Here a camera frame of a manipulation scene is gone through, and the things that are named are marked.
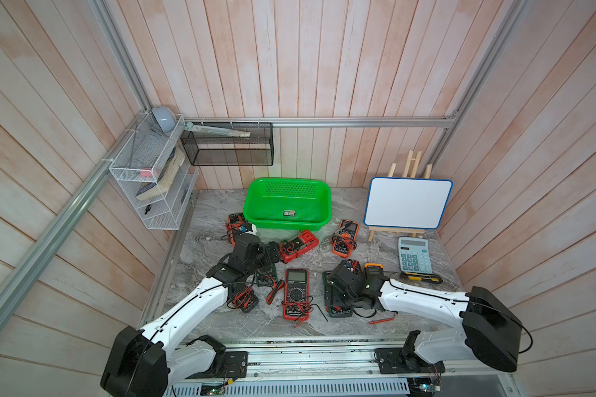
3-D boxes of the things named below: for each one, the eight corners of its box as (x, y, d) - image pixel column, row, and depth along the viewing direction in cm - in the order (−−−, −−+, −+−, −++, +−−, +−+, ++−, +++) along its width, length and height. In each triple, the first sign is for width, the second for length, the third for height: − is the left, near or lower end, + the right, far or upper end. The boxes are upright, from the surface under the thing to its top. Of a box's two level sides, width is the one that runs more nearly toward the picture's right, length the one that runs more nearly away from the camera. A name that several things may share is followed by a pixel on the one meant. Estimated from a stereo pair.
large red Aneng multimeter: (283, 321, 83) (282, 318, 80) (284, 273, 94) (284, 269, 92) (311, 321, 83) (311, 318, 80) (308, 273, 94) (309, 269, 92)
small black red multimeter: (234, 320, 84) (231, 316, 80) (228, 303, 88) (224, 298, 83) (261, 306, 87) (259, 301, 83) (253, 290, 91) (251, 284, 87)
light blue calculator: (400, 271, 95) (403, 267, 93) (397, 239, 105) (399, 234, 102) (430, 276, 94) (434, 272, 92) (424, 243, 104) (428, 239, 101)
